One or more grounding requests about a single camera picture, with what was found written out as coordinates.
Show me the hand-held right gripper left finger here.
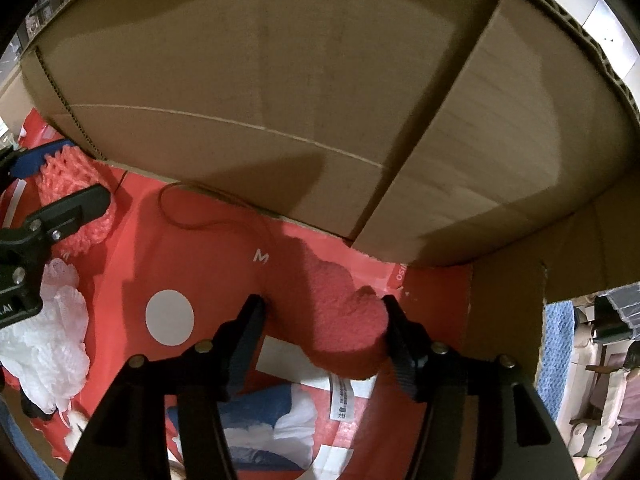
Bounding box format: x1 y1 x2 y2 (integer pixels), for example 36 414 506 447
62 294 268 480

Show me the white mesh bath pouf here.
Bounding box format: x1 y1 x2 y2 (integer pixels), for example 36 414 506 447
0 255 92 415

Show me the red plush heart with tag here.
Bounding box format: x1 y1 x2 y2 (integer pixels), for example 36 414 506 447
280 237 391 426

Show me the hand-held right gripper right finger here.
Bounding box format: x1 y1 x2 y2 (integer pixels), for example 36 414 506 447
381 295 573 480

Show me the blue waffle blanket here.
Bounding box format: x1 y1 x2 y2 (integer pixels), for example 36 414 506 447
544 300 577 392

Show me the blue and white soft pouch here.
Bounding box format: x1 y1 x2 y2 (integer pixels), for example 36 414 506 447
167 385 318 471

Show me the white plush toy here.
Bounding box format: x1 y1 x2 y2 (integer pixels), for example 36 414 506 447
570 421 621 462

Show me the red mesh bath pouf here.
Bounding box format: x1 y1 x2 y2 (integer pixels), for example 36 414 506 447
37 142 123 256

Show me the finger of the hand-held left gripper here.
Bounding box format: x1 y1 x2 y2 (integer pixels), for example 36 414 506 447
0 184 111 261
0 141 67 192

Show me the cardboard box with red lining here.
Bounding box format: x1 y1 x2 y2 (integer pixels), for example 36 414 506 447
0 0 640 480

